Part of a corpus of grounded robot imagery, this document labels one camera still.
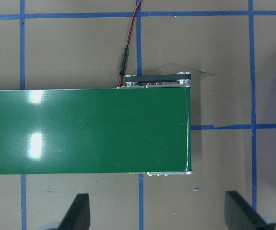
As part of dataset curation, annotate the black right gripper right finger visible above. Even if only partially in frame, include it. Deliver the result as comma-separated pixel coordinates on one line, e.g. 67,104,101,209
224,191,271,230

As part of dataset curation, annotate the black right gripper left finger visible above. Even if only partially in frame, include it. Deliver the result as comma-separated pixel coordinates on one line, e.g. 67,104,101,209
58,194,90,230

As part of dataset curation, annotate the green conveyor belt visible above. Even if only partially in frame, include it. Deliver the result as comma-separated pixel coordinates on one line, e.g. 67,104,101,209
0,72,192,176

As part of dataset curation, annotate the red black conveyor cable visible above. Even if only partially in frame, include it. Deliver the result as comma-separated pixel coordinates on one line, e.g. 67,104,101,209
118,0,143,87

